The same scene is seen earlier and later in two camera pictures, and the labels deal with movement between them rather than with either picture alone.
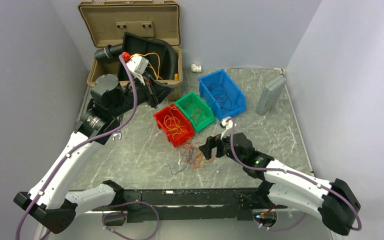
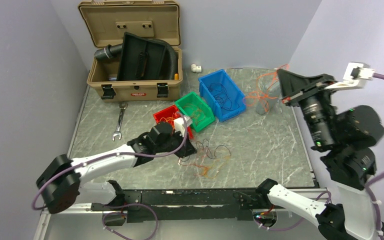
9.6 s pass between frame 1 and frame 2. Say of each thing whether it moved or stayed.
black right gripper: moved
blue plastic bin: stayed
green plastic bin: stayed
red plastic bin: stayed
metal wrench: stayed
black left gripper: moved
